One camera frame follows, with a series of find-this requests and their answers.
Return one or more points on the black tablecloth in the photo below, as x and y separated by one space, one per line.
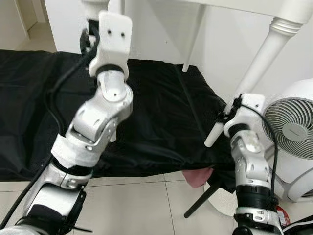
161 112

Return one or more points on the pink cushion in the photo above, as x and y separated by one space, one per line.
198 177

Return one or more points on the dark grey table leg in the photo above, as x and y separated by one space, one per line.
200 200

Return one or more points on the red round appliance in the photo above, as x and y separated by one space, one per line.
282 216

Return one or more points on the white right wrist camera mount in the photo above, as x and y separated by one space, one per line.
247 112

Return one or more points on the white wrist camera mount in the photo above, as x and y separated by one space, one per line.
115 44
247 112

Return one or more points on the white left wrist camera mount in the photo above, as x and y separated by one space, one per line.
115 44

